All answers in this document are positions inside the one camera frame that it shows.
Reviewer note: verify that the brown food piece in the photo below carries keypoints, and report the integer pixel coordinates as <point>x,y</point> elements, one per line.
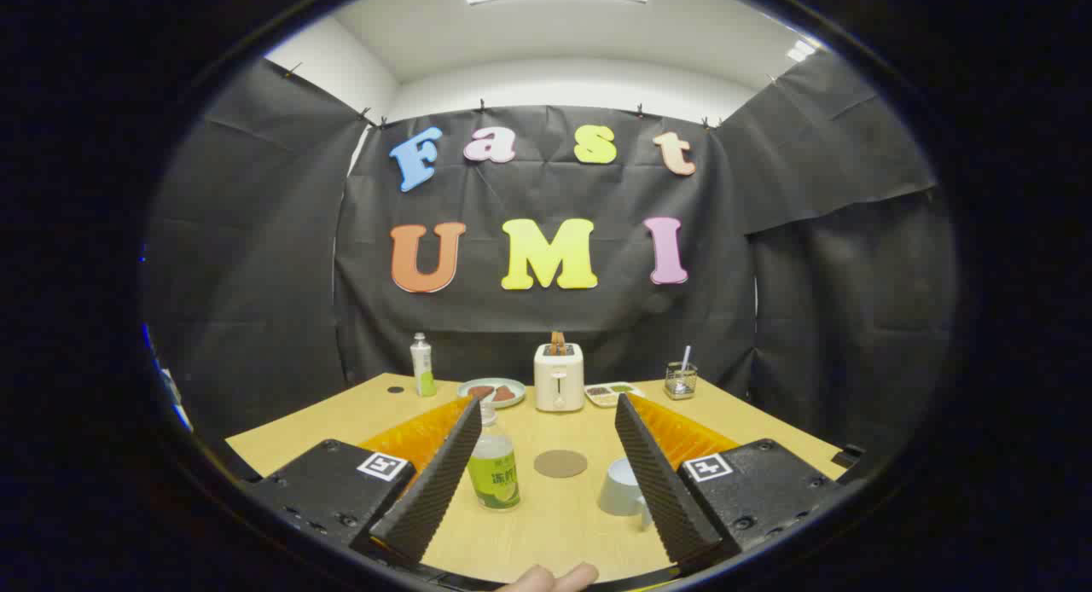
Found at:
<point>480,392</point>
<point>505,395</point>

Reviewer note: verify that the pale green plate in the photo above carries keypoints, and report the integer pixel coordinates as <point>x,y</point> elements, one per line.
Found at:
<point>512,385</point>

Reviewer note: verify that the black backdrop cloth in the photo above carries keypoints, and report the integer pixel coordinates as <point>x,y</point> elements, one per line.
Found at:
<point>529,319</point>

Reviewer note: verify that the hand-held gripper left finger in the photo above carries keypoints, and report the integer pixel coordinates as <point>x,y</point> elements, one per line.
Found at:
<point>431,490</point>

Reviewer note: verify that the white straw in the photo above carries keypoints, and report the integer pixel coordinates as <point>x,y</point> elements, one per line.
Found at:
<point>685,357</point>

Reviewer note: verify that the cream toaster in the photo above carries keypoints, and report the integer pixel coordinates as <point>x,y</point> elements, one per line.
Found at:
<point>559,383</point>

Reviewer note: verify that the clear juice bottle green label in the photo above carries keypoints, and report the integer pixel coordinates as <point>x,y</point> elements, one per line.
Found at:
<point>495,481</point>

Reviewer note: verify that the pale grey cup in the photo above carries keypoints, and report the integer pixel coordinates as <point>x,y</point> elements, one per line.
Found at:
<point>618,490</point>

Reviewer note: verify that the white divided snack tray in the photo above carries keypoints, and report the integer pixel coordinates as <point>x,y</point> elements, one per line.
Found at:
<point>607,395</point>

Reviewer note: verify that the wooden table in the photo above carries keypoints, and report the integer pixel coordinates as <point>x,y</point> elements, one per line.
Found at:
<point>554,532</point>

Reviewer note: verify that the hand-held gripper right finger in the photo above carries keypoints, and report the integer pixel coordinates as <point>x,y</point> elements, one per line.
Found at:
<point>661,481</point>

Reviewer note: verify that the round brown coaster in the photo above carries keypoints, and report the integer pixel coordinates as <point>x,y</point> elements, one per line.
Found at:
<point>560,464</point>

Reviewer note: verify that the slim white green bottle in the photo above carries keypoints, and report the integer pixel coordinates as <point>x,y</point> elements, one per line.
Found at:
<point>423,374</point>

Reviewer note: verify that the brown toast slice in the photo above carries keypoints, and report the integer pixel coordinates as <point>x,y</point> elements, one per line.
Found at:
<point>557,345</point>

